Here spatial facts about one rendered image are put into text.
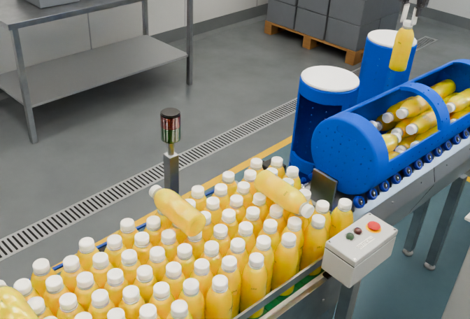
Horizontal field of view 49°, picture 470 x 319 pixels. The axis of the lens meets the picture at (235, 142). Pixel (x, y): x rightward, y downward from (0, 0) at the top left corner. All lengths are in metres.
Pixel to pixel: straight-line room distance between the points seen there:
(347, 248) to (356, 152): 0.43
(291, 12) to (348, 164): 4.08
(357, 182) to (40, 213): 2.09
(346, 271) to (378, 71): 1.83
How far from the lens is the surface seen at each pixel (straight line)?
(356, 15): 5.31
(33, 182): 3.60
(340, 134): 1.78
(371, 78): 3.13
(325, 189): 1.80
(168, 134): 1.66
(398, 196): 2.05
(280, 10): 5.85
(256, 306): 1.43
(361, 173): 1.78
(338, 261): 1.45
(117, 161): 3.69
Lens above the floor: 2.05
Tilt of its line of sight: 32 degrees down
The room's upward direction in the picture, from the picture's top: 3 degrees clockwise
